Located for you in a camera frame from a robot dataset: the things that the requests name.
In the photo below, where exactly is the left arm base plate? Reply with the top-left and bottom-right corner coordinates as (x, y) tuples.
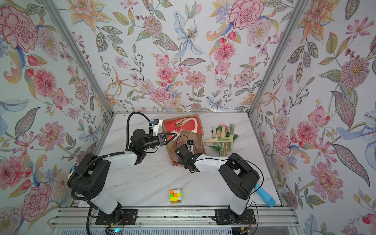
(95, 209), (138, 225)

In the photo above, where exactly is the rubik's cube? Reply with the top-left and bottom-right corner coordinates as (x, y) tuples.
(170, 189), (182, 204)

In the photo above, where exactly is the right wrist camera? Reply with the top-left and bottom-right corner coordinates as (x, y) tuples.
(187, 140), (195, 154)

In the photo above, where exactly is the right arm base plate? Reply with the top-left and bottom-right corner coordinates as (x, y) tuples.
(214, 208), (257, 225)

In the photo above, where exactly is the green fan laid crosswise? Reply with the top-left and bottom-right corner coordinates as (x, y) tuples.
(203, 136), (234, 143)

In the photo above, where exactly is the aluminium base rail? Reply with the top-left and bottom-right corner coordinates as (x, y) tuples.
(47, 206), (299, 228)

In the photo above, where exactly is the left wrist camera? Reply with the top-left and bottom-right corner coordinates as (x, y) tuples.
(151, 118), (163, 136)

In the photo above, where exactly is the blue object right edge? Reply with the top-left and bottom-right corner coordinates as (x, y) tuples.
(255, 184), (276, 207)

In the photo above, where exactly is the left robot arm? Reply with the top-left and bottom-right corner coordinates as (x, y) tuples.
(67, 129), (177, 215)

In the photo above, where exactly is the red burlap tote bag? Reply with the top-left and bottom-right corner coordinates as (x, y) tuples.
(162, 114), (206, 166)

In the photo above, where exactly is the green folding fan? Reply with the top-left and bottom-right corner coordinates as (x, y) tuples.
(229, 123), (239, 148)
(211, 126), (219, 150)

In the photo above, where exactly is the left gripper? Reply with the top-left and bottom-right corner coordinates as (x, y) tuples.
(140, 134), (176, 152)

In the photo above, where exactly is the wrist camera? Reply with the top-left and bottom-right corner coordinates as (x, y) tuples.
(151, 118), (163, 136)
(187, 140), (195, 154)

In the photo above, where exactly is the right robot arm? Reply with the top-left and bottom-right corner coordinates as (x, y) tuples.
(175, 145), (264, 220)

